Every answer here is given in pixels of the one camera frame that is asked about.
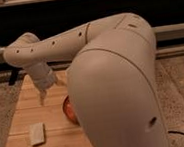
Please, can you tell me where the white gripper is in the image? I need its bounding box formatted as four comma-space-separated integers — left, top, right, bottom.
26, 62, 58, 105

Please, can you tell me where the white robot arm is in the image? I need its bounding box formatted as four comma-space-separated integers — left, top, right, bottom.
3, 13, 170, 147

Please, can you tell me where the orange round plate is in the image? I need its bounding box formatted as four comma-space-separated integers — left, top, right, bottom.
62, 96, 79, 125

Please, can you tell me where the pale sponge block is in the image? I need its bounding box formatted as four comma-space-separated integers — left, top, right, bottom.
29, 122, 45, 147

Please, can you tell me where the wooden table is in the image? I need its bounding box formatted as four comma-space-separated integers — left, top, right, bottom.
5, 70, 92, 147

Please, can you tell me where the long grey rail beam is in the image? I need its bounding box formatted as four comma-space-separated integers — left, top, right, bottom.
0, 23, 184, 64

